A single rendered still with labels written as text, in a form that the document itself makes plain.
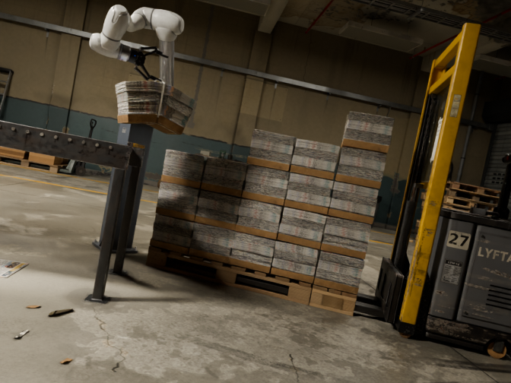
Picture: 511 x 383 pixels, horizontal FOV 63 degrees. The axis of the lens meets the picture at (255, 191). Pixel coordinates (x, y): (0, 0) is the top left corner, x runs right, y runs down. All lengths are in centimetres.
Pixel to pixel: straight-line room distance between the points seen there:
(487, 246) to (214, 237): 167
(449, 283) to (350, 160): 93
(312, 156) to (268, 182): 34
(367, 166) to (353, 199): 23
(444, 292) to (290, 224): 100
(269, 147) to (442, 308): 143
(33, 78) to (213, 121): 389
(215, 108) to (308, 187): 699
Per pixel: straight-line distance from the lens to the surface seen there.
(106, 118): 973
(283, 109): 973
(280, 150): 275
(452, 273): 271
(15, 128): 231
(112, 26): 244
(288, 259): 277
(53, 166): 884
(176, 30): 294
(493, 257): 276
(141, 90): 243
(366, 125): 275
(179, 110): 248
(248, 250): 279
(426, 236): 260
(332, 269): 278
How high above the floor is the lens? 81
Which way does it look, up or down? 3 degrees down
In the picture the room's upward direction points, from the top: 11 degrees clockwise
